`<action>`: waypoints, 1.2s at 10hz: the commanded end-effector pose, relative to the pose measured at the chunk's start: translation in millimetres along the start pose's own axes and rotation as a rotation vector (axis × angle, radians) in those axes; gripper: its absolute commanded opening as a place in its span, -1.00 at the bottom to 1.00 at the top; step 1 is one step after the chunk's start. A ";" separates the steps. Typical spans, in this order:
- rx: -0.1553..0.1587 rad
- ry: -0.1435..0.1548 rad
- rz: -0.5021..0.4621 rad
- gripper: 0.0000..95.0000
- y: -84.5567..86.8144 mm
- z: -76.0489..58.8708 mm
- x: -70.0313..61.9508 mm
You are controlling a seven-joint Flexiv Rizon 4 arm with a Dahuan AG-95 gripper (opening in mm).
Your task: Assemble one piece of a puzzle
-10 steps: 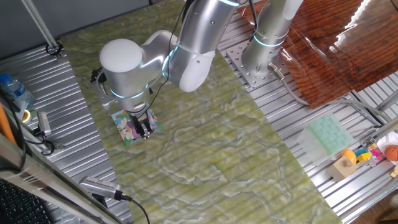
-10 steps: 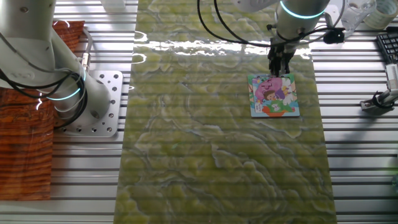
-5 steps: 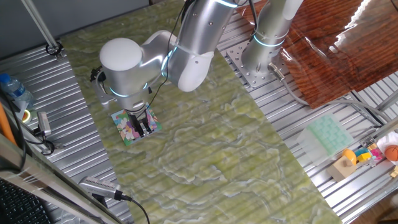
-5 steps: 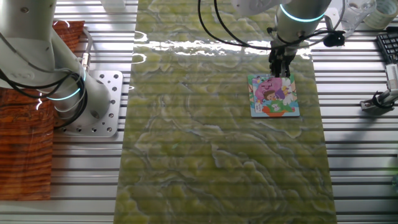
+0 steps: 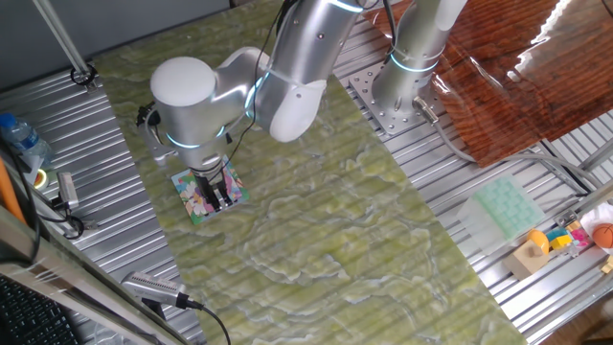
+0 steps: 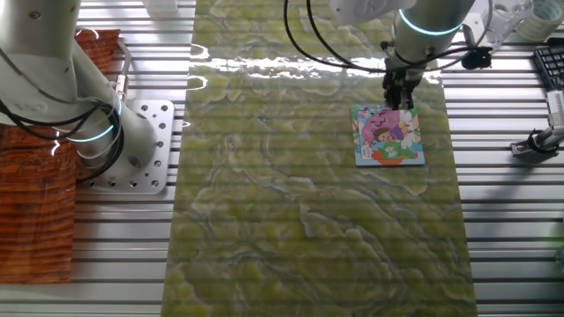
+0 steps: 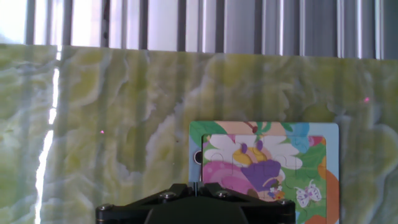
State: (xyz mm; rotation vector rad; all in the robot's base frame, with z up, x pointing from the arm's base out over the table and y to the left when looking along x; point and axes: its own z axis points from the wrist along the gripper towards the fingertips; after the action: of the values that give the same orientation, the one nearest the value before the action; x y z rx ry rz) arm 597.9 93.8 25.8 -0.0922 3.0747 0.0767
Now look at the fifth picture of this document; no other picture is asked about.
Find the blue toy block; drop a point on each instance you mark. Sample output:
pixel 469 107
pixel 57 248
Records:
pixel 557 234

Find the green ice cube tray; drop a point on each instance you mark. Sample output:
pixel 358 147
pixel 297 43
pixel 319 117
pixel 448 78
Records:
pixel 510 206

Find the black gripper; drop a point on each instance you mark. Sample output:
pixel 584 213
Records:
pixel 207 171

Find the green marble pattern mat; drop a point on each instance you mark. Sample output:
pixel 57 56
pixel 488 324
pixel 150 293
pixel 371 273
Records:
pixel 335 215

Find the white bowl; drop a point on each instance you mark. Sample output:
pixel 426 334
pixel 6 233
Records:
pixel 596 214

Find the beige wooden block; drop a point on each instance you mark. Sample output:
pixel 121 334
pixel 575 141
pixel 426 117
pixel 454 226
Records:
pixel 524 261

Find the small yellow wooden block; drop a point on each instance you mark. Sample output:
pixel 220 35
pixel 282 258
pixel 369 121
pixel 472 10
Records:
pixel 608 265

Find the small orange basketball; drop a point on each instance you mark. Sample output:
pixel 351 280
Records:
pixel 603 236

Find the ridged silver camera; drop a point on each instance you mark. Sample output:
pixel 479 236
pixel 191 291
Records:
pixel 153 287

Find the metal clamp tool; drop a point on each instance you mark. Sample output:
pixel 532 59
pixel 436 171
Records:
pixel 67 189

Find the brown wood grain mat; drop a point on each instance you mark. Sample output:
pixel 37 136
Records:
pixel 503 96

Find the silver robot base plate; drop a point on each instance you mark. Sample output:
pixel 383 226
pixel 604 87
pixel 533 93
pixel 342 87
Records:
pixel 369 91

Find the yellow toy block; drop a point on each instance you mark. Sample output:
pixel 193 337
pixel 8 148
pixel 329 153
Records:
pixel 561 243

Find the pink toy block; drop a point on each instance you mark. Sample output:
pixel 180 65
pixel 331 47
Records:
pixel 580 237

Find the black keyboard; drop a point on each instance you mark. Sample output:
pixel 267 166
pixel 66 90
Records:
pixel 33 316

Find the aluminium frame rail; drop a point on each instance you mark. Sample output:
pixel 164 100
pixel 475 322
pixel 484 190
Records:
pixel 72 282

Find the orange toy egg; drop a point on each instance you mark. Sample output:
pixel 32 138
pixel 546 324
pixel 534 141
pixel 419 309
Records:
pixel 540 239

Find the clear plastic water bottle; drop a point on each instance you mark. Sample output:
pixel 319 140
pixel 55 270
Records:
pixel 24 139

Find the orange rod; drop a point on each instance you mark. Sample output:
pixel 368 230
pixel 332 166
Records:
pixel 9 191

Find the small yellow tape roll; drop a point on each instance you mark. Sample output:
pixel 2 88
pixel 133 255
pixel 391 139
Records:
pixel 41 179

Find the wrist camera with silver bracket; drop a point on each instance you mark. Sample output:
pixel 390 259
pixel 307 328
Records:
pixel 148 136

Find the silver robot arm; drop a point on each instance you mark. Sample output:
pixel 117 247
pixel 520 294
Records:
pixel 191 105

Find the butterfly girl puzzle board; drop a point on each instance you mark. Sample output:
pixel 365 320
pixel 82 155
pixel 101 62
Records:
pixel 189 199

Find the aluminium support pole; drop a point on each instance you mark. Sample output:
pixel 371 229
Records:
pixel 62 40

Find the silver camera mount clamp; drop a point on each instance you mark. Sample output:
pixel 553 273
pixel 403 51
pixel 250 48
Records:
pixel 79 225

